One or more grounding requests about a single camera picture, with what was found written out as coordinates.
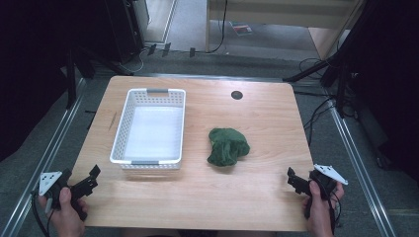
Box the light wooden desk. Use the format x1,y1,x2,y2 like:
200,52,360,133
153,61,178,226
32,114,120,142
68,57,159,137
205,0,365,61

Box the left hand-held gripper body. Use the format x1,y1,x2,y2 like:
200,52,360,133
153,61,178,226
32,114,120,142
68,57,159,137
39,168,89,222

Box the person's right hand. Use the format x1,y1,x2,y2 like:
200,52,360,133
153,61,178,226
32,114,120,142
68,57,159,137
301,180,346,237

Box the metal floor rail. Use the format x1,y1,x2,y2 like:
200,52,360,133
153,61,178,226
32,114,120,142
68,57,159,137
0,78,87,237
327,98,398,237

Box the person's left hand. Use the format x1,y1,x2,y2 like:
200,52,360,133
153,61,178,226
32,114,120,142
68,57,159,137
38,187,89,237

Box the green broccoli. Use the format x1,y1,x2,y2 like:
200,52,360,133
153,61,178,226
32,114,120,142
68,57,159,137
207,127,251,168

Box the white plastic basket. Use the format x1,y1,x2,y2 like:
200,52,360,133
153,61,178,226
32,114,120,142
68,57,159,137
109,87,187,171

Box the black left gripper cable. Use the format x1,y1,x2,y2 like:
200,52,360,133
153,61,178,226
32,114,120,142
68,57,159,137
30,190,55,237

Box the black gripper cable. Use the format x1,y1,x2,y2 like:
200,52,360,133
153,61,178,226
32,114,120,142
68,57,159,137
30,190,55,237
328,190,343,233

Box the black curtain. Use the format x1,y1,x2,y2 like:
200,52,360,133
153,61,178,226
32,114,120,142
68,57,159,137
0,0,112,162
342,0,419,181

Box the red book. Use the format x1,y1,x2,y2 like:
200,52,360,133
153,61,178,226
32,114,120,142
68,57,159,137
230,21,254,37

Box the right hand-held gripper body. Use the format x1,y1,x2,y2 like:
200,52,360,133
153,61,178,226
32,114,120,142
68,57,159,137
303,163,349,220

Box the black hanging cable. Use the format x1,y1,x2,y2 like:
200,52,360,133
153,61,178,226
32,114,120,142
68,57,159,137
205,0,229,54

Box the black metal stand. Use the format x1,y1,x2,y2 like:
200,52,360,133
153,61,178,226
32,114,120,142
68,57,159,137
64,45,135,111
282,48,355,119

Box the black floor cables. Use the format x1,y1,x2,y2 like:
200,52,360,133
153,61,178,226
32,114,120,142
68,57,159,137
293,57,359,147

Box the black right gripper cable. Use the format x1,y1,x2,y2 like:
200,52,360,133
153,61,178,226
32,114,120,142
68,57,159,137
328,190,343,233

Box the black cabinet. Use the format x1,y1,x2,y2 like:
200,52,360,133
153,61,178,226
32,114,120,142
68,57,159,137
104,0,150,64

